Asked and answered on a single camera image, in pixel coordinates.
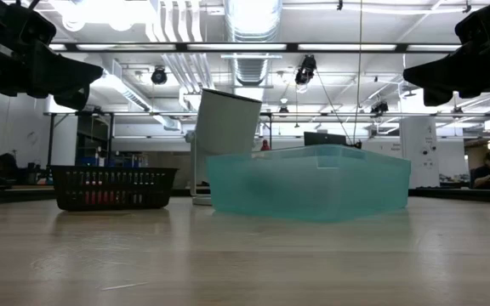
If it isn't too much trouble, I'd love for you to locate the white room pillar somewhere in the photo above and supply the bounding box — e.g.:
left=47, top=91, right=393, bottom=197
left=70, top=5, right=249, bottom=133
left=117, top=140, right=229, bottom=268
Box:
left=398, top=116, right=441, bottom=190

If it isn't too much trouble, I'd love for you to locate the left arm's black gripper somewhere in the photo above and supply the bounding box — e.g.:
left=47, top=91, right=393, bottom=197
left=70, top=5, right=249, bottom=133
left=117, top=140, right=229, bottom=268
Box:
left=0, top=0, right=105, bottom=111

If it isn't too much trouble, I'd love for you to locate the black ceiling-hung camera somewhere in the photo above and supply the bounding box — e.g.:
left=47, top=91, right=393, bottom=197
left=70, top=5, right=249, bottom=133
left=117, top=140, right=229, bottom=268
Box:
left=150, top=65, right=169, bottom=86
left=293, top=54, right=318, bottom=87
left=369, top=99, right=390, bottom=116

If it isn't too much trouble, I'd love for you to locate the black background monitor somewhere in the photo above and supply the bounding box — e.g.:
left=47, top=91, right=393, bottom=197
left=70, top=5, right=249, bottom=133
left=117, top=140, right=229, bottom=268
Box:
left=303, top=131, right=349, bottom=147

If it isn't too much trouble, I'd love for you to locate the black shelving unit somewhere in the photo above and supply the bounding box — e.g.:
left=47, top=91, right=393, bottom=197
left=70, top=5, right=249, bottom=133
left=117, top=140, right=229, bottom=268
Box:
left=74, top=110, right=116, bottom=168

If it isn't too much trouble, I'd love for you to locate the thin hanging cable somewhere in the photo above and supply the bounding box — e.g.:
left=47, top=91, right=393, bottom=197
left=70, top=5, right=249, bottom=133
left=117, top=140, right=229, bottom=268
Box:
left=352, top=0, right=364, bottom=144

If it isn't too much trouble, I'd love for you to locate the black mesh plastic basket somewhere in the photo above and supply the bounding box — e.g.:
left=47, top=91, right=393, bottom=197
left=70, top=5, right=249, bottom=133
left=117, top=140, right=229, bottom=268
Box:
left=49, top=164, right=180, bottom=213

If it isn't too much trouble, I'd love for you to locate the black aluminium table frame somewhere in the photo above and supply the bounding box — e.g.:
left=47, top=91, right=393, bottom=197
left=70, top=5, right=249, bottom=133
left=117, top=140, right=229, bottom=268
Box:
left=0, top=185, right=490, bottom=207

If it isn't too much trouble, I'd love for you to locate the black overhead crossbar with lights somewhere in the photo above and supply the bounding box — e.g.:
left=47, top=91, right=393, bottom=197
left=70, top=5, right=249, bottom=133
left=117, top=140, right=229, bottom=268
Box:
left=48, top=41, right=463, bottom=54

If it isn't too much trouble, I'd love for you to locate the translucent teal plastic bin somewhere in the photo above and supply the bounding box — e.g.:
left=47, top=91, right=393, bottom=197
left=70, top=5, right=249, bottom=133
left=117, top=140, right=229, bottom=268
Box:
left=205, top=143, right=413, bottom=224

